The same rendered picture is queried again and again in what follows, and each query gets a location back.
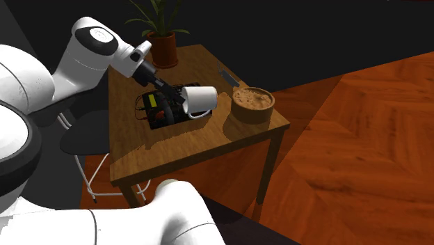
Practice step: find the dark robot stand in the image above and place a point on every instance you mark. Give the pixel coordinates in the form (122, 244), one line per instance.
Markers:
(244, 230)

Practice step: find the wooden table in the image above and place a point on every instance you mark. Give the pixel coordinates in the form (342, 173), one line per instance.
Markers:
(190, 142)

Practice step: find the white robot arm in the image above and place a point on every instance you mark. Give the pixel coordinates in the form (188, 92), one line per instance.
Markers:
(84, 57)

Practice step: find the grey knife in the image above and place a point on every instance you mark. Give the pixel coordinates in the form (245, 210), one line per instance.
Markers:
(227, 76)

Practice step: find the black chair with white legs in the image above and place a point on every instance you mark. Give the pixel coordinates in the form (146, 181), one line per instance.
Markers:
(84, 135)

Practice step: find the white mug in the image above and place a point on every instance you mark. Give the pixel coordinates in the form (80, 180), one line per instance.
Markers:
(203, 98)

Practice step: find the potted green plant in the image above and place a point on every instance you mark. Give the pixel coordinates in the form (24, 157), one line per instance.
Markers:
(164, 51)

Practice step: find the brown round bowl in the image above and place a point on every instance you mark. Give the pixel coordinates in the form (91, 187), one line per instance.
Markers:
(252, 113)

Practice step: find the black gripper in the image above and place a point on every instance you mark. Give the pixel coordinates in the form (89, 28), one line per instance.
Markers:
(145, 74)

